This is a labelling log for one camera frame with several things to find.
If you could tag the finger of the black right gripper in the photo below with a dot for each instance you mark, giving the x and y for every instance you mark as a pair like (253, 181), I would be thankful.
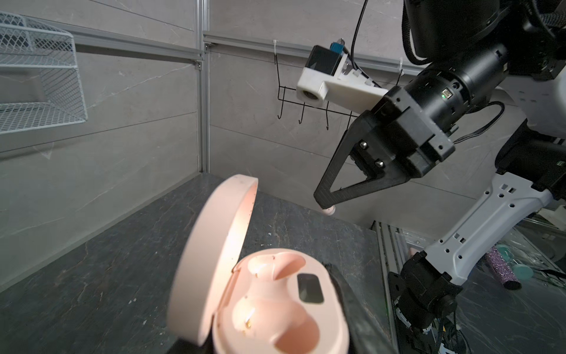
(363, 163)

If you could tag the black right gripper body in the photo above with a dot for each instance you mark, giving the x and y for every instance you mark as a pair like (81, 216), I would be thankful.
(411, 124)

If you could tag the pink earbud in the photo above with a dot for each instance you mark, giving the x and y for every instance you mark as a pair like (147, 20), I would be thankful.
(329, 211)

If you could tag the pink earbud charging case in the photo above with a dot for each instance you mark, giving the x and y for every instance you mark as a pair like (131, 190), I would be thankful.
(271, 301)

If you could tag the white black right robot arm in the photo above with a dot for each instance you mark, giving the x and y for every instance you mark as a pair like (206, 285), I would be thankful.
(482, 127)

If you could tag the purple glitter tube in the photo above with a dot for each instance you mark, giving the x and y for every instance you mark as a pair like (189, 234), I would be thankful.
(501, 270)

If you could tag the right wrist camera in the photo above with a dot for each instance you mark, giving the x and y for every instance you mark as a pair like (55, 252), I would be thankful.
(329, 76)

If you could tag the white wire mesh basket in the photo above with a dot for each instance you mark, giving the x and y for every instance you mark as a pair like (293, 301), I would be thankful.
(40, 79)

